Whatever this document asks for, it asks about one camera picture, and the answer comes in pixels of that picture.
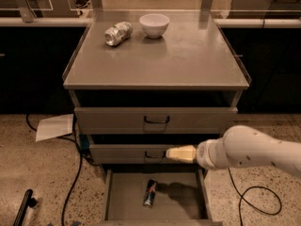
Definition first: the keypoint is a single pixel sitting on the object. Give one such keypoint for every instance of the grey drawer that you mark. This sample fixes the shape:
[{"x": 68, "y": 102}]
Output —
[
  {"x": 154, "y": 120},
  {"x": 180, "y": 198},
  {"x": 131, "y": 153}
]

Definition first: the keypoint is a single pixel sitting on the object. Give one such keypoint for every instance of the grey middle drawer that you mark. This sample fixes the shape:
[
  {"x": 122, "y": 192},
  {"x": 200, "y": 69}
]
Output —
[{"x": 131, "y": 153}]

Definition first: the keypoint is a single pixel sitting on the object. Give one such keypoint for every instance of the crushed silver can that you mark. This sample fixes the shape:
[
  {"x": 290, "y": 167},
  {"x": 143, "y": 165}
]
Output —
[{"x": 118, "y": 33}]

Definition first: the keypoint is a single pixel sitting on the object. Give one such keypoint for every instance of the black bar tool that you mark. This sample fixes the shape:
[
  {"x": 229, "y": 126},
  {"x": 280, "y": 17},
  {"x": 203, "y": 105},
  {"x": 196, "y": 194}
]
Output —
[{"x": 28, "y": 202}]

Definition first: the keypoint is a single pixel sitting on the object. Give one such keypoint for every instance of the white bowl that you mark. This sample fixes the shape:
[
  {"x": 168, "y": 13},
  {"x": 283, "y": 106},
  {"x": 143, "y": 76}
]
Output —
[{"x": 154, "y": 25}]

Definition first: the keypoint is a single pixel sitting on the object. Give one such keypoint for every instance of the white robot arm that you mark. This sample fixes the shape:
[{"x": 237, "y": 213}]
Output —
[{"x": 242, "y": 147}]

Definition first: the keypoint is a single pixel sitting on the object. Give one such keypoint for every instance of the grey top drawer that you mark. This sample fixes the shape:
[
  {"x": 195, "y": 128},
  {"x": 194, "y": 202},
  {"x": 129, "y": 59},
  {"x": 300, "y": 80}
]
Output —
[{"x": 154, "y": 120}]

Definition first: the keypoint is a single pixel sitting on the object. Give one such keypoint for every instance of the grey bottom drawer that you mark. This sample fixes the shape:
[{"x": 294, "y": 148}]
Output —
[{"x": 180, "y": 198}]

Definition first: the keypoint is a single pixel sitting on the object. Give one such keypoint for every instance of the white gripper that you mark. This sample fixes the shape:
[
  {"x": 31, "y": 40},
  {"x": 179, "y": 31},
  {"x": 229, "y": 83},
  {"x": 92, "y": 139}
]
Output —
[{"x": 204, "y": 154}]

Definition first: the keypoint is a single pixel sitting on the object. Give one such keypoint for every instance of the white paper sheet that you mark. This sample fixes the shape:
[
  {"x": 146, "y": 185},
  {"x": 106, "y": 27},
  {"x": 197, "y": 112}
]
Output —
[{"x": 54, "y": 127}]

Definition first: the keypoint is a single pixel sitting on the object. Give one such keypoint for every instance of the blue box on floor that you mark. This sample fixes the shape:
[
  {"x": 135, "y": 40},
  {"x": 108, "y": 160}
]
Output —
[{"x": 84, "y": 142}]

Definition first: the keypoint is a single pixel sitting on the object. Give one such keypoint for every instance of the grey drawer cabinet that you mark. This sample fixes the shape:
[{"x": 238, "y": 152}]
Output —
[{"x": 191, "y": 65}]

